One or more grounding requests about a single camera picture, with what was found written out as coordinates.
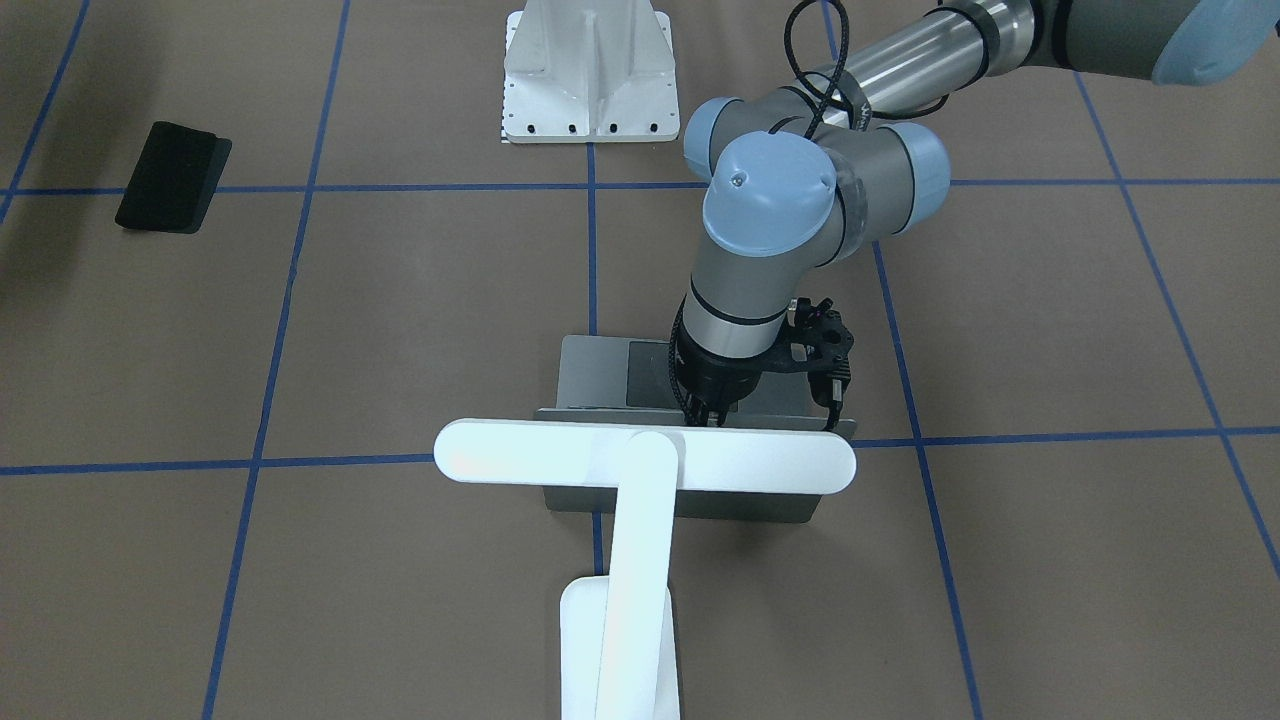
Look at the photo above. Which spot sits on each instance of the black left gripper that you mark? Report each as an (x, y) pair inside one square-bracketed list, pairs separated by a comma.
[(716, 381)]

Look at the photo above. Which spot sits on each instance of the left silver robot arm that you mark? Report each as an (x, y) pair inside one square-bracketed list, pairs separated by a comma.
[(804, 176)]

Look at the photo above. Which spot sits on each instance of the white desk lamp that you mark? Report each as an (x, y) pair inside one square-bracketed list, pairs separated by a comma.
[(617, 646)]

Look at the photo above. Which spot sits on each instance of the black mouse pad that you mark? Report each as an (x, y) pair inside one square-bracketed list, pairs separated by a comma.
[(173, 182)]

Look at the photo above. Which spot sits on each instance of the white camera mast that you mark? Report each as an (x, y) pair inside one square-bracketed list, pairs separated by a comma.
[(589, 72)]

